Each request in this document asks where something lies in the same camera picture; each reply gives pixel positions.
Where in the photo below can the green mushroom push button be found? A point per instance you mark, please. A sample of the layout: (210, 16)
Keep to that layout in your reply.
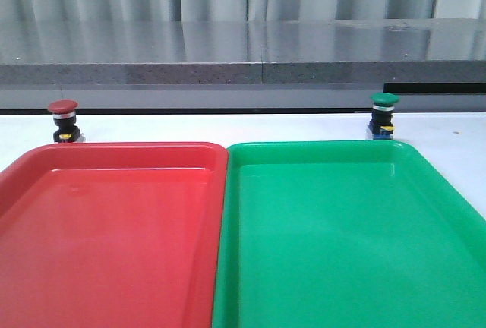
(380, 127)

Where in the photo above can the red mushroom push button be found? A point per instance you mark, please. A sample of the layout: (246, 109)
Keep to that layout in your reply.
(64, 116)

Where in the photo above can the green plastic tray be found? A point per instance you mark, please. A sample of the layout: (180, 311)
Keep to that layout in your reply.
(346, 234)

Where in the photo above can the red plastic tray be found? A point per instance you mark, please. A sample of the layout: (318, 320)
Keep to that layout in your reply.
(111, 235)

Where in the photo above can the grey stone counter ledge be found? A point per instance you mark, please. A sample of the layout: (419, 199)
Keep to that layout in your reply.
(434, 65)

